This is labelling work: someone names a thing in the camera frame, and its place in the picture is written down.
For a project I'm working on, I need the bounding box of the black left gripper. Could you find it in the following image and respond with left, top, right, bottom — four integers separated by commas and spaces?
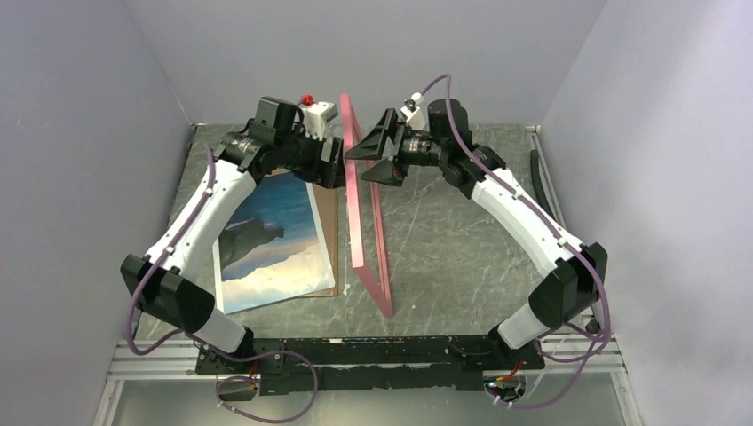
276, 126, 351, 189

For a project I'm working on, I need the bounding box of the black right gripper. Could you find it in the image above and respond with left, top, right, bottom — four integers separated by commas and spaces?
345, 108, 447, 187

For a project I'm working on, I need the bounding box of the pink wooden picture frame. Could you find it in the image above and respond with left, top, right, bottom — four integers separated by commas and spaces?
339, 92, 394, 320

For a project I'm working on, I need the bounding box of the sea and cloud photo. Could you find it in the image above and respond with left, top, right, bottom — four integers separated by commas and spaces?
213, 171, 299, 314

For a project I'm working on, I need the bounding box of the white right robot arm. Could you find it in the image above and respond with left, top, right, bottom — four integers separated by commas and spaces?
345, 99, 606, 368

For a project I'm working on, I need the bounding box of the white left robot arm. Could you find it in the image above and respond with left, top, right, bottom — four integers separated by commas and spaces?
120, 96, 345, 373

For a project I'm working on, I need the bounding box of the brown backing board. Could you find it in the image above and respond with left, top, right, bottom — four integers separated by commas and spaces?
282, 173, 338, 297

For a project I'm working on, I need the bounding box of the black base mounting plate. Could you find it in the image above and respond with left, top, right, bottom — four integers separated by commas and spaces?
194, 335, 545, 396

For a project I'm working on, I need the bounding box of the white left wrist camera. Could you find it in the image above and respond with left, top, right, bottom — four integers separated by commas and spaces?
299, 94, 338, 139

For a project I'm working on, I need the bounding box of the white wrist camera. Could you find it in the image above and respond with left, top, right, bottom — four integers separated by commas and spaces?
400, 92, 426, 130
299, 94, 338, 139

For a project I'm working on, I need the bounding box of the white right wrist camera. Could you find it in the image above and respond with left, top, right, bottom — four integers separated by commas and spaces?
400, 92, 426, 130

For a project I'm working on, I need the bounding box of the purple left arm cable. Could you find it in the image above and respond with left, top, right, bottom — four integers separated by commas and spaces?
124, 146, 320, 422

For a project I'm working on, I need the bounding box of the black rubber hose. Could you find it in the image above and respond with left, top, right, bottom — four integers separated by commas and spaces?
529, 149, 560, 220

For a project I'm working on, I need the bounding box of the aluminium rail frame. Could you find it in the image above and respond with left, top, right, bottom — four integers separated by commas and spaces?
92, 124, 644, 426

